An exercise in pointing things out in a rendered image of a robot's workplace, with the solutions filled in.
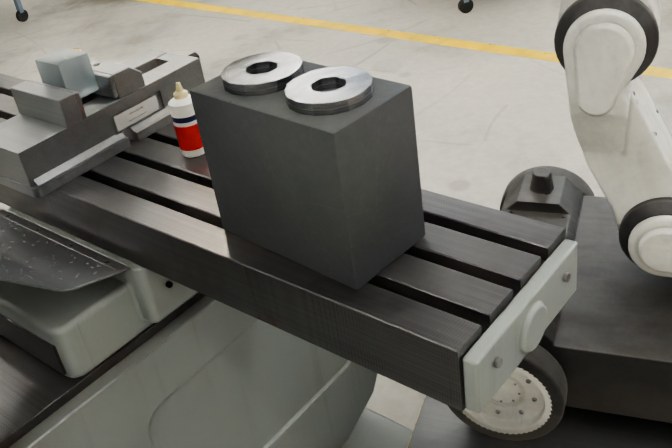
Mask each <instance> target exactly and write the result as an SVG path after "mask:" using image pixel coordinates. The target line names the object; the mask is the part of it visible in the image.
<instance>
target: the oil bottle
mask: <svg viewBox="0 0 672 448"><path fill-rule="evenodd" d="M173 96H174V97H173V98H172V99H171V100H170V101H169V102H168V105H169V109H170V113H171V117H172V121H173V124H174V128H175V132H176V136H177V139H178V143H179V147H180V150H181V154H182V155H183V156H185V157H188V158H193V157H198V156H201V155H203V154H204V149H203V144H202V140H201V136H200V132H199V128H198V124H197V120H196V116H195V112H194V108H193V104H192V100H191V96H190V94H188V92H187V90H184V89H183V88H182V86H181V84H180V82H176V91H175V92H174V93H173Z"/></svg>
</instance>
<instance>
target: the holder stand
mask: <svg viewBox="0 0 672 448"><path fill-rule="evenodd" d="M190 96H191V100H192V104H193V108H194V112H195V116H196V120H197V124H198V128H199V132H200V136H201V140H202V144H203V149H204V153H205V157H206V161H207V165H208V169H209V173H210V177H211V181H212V185H213V189H214V193H215V197H216V201H217V205H218V209H219V213H220V217H221V221H222V225H223V228H224V229H225V230H227V231H229V232H231V233H233V234H235V235H238V236H240V237H242V238H244V239H246V240H248V241H251V242H253V243H255V244H257V245H259V246H262V247H264V248H266V249H268V250H270V251H273V252H275V253H277V254H279V255H281V256H283V257H286V258H288V259H290V260H292V261H294V262H297V263H299V264H301V265H303V266H305V267H308V268H310V269H312V270H314V271H316V272H318V273H321V274H323V275H325V276H327V277H329V278H332V279H334V280H336V281H338V282H340V283H343V284H345V285H347V286H349V287H351V288H353V289H360V288H361V287H362V286H363V285H365V284H366V283H367V282H368V281H369V280H371V279H372V278H373V277H374V276H376V275H377V274H378V273H379V272H381V271H382V270H383V269H384V268H385V267H387V266H388V265H389V264H390V263H392V262H393V261H394V260H395V259H397V258H398V257H399V256H400V255H402V254H403V253H404V252H405V251H406V250H408V249H409V248H410V247H411V246H413V245H414V244H415V243H416V242H418V241H419V240H420V239H421V238H422V237H424V235H425V227H424V216H423V205H422V194H421V183H420V172H419V161H418V150H417V139H416V128H415V117H414V106H413V95H412V87H411V86H410V85H407V84H402V83H398V82H394V81H389V80H385V79H381V78H376V77H372V76H371V75H370V74H369V73H368V72H367V71H364V70H362V69H359V68H354V67H345V66H341V67H328V66H324V65H320V64H315V63H311V62H307V61H302V60H301V58H300V57H299V56H297V55H295V54H292V53H287V52H265V53H259V54H254V55H250V56H246V57H244V58H241V59H238V60H236V61H234V62H232V63H231V64H229V65H227V66H226V67H225V68H224V69H223V71H222V72H221V75H219V76H217V77H215V78H213V79H211V80H209V81H207V82H205V83H203V84H201V85H199V86H197V87H195V88H193V89H191V90H190Z"/></svg>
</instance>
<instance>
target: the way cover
mask: <svg viewBox="0 0 672 448"><path fill-rule="evenodd" d="M0 214H1V215H0V280H2V281H7V282H12V283H17V284H22V285H27V286H32V287H37V288H42V289H47V290H52V291H56V292H69V291H74V290H77V289H79V288H82V287H85V286H87V285H90V284H93V283H95V282H98V281H101V280H103V279H106V278H109V277H111V276H114V275H116V274H119V273H122V272H124V271H127V270H130V269H131V268H130V267H128V266H125V265H123V264H121V263H119V262H117V261H115V260H112V259H110V258H108V257H106V256H104V255H102V254H99V253H97V252H95V251H93V250H91V249H89V248H86V247H84V246H82V245H80V244H78V243H75V242H73V241H71V240H69V239H67V238H65V237H62V236H60V235H58V234H56V233H54V232H52V231H49V230H47V229H45V228H43V227H41V226H39V225H36V224H34V223H32V222H30V221H28V220H26V219H23V218H21V217H19V216H17V215H15V214H13V213H10V212H8V211H6V210H4V209H1V210H0ZM7 218H8V219H7ZM5 219H6V220H5ZM8 221H10V222H8ZM9 223H10V224H9ZM17 224H19V225H17ZM11 225H12V226H11ZM15 228H17V229H15ZM39 229H41V230H39ZM3 231H4V232H3ZM24 235H25V236H24ZM11 240H12V241H14V242H11ZM38 240H39V241H38ZM23 241H24V242H23ZM37 241H38V242H37ZM57 243H58V244H57ZM3 244H4V245H3ZM55 244H56V245H55ZM9 247H10V248H9ZM67 248H70V249H67ZM72 248H73V250H72ZM53 255H54V257H53ZM71 255H72V256H71ZM34 257H36V258H35V259H34ZM46 257H47V258H46ZM74 257H76V258H74ZM89 257H92V258H89ZM8 258H9V259H10V260H9V259H8ZM53 258H54V259H53ZM26 261H28V262H26ZM55 262H58V263H55ZM70 262H72V263H70ZM86 263H88V264H86ZM2 264H3V265H2ZM50 265H52V266H50ZM53 265H54V266H53ZM100 265H101V266H100ZM3 266H4V267H3ZM91 267H93V268H91ZM22 269H23V270H22ZM6 270H8V271H6ZM20 270H21V271H20ZM30 271H31V272H30ZM33 271H36V272H33ZM60 271H62V272H60ZM6 272H8V273H6ZM95 272H96V273H95ZM21 273H22V274H21ZM78 273H79V275H78ZM94 273H95V274H94ZM4 274H5V275H4ZM6 275H7V276H6ZM25 275H27V276H25ZM53 275H54V276H53ZM9 276H12V277H9ZM28 276H31V277H32V278H33V279H32V278H30V277H28ZM76 276H77V277H76ZM23 278H24V279H23ZM60 278H62V279H60ZM41 282H42V283H41Z"/></svg>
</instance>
